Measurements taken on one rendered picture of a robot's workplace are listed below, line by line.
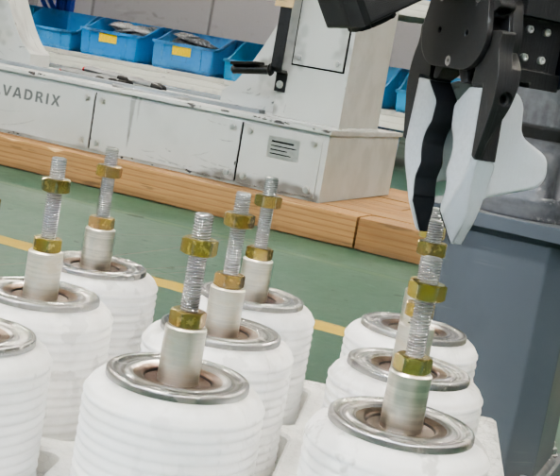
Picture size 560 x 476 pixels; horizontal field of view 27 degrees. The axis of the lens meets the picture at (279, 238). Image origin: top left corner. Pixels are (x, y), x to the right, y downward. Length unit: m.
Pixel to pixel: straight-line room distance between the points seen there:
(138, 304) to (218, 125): 2.21
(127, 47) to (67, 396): 5.59
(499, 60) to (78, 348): 0.30
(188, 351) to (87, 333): 0.14
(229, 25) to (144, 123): 7.05
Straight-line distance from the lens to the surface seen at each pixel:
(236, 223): 0.71
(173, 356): 0.60
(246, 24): 10.10
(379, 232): 2.79
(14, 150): 3.28
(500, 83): 0.65
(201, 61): 6.08
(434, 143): 0.71
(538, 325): 1.27
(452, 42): 0.69
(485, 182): 0.67
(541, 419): 1.31
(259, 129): 2.99
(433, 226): 0.70
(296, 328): 0.81
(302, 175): 2.94
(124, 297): 0.83
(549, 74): 0.70
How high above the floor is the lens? 0.43
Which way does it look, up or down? 9 degrees down
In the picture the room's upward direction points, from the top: 10 degrees clockwise
